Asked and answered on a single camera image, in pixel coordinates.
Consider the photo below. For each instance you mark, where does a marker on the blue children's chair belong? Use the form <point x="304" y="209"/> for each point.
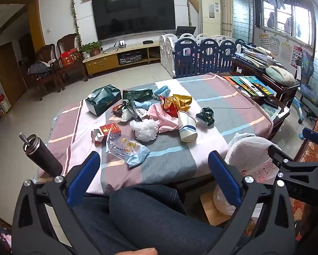
<point x="309" y="95"/>

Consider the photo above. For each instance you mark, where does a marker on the white standing air conditioner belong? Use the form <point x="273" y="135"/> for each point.
<point x="209" y="24"/>

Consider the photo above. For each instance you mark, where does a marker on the black audio amplifier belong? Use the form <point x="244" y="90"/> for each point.
<point x="129" y="58"/>

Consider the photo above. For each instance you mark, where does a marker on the dark green packet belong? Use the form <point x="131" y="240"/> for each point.
<point x="135" y="94"/>

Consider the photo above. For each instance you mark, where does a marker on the white paper cup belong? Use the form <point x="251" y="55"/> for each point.
<point x="187" y="127"/>

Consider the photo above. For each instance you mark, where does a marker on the pink plastic bag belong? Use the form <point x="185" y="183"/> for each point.
<point x="161" y="117"/>

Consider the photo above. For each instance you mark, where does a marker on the green ivy garland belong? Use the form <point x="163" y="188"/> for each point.
<point x="188" y="5"/>
<point x="74" y="18"/>

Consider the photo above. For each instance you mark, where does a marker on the small black set-top box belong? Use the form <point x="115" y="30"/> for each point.
<point x="148" y="42"/>

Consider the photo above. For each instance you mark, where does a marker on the green tissue pack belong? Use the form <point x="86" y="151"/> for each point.
<point x="102" y="99"/>

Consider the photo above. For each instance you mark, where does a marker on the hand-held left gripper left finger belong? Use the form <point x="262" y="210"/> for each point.
<point x="84" y="178"/>

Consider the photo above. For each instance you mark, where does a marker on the white tissue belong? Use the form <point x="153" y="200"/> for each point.
<point x="145" y="131"/>

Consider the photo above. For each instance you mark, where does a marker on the small red packet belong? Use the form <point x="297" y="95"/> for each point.
<point x="117" y="109"/>

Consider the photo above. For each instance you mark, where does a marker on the clear plastic bag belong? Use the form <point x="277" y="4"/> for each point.
<point x="119" y="146"/>

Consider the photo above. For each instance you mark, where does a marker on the white plastic wrapper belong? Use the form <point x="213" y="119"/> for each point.
<point x="127" y="115"/>

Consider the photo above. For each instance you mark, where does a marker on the potted green plant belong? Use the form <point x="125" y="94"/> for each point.
<point x="91" y="47"/>

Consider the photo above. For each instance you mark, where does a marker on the pink wall poster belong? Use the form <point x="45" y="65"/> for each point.
<point x="297" y="55"/>

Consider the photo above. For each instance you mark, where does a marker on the colourful printed bag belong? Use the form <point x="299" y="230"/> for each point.
<point x="1" y="235"/>

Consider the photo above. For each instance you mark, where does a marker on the dark green wrapper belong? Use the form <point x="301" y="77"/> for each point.
<point x="206" y="115"/>

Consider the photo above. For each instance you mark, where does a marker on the person's legs in dark jeans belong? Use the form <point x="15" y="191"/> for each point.
<point x="148" y="217"/>

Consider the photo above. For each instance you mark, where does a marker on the wooden stool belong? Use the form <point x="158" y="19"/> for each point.
<point x="210" y="209"/>

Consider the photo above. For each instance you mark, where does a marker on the orange picture book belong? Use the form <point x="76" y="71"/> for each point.
<point x="228" y="79"/>

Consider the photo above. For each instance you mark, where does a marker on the trash bin with white liner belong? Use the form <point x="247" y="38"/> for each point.
<point x="244" y="159"/>

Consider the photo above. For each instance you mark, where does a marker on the green picture book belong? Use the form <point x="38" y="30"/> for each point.
<point x="240" y="82"/>

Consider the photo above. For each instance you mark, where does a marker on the teal picture book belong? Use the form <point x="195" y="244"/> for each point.
<point x="265" y="83"/>

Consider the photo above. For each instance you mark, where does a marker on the dark jacket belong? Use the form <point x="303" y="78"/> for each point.
<point x="39" y="67"/>

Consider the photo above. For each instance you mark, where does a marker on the white label packet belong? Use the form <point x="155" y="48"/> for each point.
<point x="141" y="113"/>

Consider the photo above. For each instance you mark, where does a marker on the red cigarette box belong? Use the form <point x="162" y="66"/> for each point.
<point x="109" y="130"/>

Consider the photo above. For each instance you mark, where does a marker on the white wall chart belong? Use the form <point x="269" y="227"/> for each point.
<point x="274" y="45"/>
<point x="286" y="51"/>
<point x="264" y="41"/>

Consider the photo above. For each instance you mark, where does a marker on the red snack bag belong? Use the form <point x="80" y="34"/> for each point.
<point x="169" y="106"/>

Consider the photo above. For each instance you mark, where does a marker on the wooden television cabinet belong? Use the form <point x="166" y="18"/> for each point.
<point x="100" y="62"/>

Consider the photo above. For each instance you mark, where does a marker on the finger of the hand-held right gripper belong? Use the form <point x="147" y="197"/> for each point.
<point x="278" y="152"/>
<point x="311" y="136"/>

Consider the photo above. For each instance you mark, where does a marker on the black laptop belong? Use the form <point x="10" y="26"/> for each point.
<point x="185" y="31"/>

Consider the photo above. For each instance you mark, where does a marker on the wooden door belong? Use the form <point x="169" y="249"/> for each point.
<point x="10" y="79"/>

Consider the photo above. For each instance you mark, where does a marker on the white and blue playpen fence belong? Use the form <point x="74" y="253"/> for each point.
<point x="206" y="58"/>

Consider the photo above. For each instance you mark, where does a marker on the black wall television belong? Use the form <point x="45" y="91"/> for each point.
<point x="132" y="16"/>

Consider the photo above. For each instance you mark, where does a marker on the dark low glass-top table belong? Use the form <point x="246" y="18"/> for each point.
<point x="277" y="117"/>

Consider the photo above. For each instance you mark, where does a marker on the person's left hand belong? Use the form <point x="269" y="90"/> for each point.
<point x="137" y="251"/>

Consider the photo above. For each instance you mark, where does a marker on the dark steel thermos bottle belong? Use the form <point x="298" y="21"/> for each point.
<point x="42" y="155"/>

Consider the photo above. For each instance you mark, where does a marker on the stack of books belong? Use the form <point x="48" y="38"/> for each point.
<point x="254" y="55"/>

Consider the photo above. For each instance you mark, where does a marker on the checked pink grey tablecloth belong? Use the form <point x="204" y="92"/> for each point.
<point x="222" y="103"/>

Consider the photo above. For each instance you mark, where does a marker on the small desk gadget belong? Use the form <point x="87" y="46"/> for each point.
<point x="121" y="44"/>

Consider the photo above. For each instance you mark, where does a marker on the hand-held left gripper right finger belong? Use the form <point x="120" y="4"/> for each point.
<point x="225" y="180"/>

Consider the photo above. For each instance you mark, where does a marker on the window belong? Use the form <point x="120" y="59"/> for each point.
<point x="302" y="21"/>

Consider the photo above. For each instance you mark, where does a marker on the beige curtain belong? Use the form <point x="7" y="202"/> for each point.
<point x="225" y="5"/>

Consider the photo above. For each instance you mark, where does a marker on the red gift box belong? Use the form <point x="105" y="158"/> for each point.
<point x="70" y="58"/>

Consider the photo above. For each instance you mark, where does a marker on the green beige cushion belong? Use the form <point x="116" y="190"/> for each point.
<point x="280" y="74"/>

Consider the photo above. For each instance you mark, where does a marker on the dark wooden desk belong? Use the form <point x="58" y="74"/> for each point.
<point x="286" y="90"/>

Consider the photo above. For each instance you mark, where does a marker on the light blue plastic bag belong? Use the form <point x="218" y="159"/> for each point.
<point x="161" y="90"/>

